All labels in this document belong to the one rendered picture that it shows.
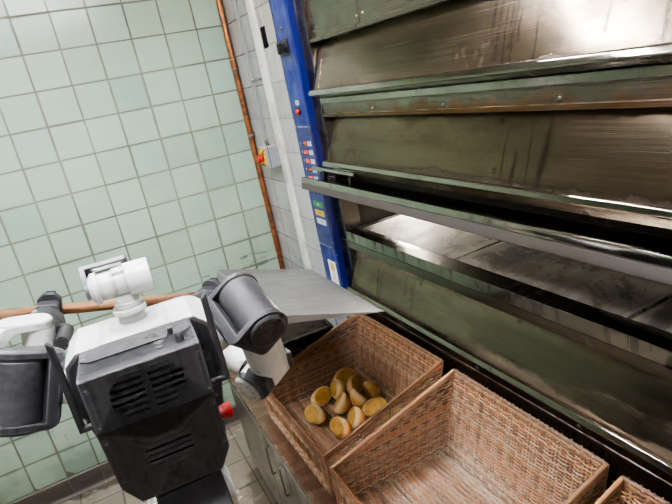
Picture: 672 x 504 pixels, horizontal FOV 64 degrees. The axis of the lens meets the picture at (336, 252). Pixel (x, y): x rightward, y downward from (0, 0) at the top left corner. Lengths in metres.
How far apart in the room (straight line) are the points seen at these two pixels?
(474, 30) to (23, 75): 2.01
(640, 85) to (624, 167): 0.15
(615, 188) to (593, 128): 0.13
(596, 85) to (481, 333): 0.78
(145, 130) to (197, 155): 0.27
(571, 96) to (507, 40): 0.19
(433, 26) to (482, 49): 0.21
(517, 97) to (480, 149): 0.18
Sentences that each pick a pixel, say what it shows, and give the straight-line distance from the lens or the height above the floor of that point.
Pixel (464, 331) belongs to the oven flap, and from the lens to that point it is 1.67.
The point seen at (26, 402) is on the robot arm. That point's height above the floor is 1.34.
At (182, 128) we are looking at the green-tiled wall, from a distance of 2.84.
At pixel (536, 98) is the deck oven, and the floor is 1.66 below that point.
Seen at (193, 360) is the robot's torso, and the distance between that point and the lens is 0.96.
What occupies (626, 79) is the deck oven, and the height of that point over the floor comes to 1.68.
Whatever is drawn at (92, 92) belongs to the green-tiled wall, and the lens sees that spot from 2.79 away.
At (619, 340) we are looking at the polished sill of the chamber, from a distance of 1.27.
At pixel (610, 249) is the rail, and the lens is 1.00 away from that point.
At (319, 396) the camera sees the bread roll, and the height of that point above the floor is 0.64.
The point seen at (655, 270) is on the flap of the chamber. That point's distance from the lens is 0.96.
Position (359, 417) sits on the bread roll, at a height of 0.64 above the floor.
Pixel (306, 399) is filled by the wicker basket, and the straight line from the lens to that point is 2.23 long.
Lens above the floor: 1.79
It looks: 18 degrees down
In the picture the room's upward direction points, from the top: 11 degrees counter-clockwise
